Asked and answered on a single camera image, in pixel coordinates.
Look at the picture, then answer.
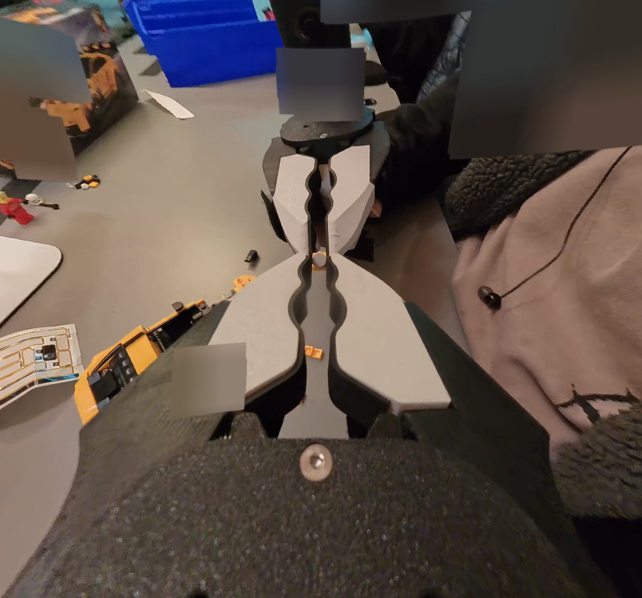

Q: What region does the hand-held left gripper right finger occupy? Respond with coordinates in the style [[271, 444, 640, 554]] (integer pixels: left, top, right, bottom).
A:
[[327, 253, 452, 414]]

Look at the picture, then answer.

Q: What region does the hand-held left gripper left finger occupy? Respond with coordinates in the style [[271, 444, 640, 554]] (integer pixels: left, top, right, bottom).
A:
[[207, 252, 309, 398]]

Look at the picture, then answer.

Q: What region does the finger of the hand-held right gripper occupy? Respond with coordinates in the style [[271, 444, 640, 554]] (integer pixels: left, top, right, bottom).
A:
[[326, 145, 377, 256], [272, 155, 318, 256]]

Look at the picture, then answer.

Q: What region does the blue plastic storage bin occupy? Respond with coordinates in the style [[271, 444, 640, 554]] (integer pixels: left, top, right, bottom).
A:
[[145, 20, 284, 88], [123, 0, 259, 42]]

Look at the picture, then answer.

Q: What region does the orange lego car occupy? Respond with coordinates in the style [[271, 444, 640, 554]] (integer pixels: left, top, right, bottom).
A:
[[74, 274, 257, 425]]

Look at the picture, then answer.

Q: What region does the black lego car box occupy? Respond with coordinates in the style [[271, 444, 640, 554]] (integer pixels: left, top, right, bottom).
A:
[[0, 0, 138, 180]]

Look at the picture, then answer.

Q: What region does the red lego minifigure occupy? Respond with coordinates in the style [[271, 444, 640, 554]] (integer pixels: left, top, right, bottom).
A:
[[0, 192, 35, 226]]

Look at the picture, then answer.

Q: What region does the dark patterned cloth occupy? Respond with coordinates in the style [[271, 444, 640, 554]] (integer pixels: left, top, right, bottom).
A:
[[416, 11, 469, 104]]

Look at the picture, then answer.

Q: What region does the white paper scrap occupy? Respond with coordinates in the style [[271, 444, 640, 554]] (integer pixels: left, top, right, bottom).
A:
[[144, 90, 195, 119]]

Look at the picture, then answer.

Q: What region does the beige hoodie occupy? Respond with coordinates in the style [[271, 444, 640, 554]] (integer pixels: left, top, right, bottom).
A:
[[451, 145, 642, 445]]

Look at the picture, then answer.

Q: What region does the white sticker sheet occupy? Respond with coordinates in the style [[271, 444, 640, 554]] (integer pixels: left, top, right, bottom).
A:
[[0, 324, 83, 410]]

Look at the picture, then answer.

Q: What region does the white rounded base board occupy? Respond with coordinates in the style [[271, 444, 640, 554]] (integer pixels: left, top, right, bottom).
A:
[[0, 236, 63, 325]]

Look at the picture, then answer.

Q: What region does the black wired earphone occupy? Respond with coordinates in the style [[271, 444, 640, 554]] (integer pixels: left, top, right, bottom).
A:
[[476, 146, 633, 312]]

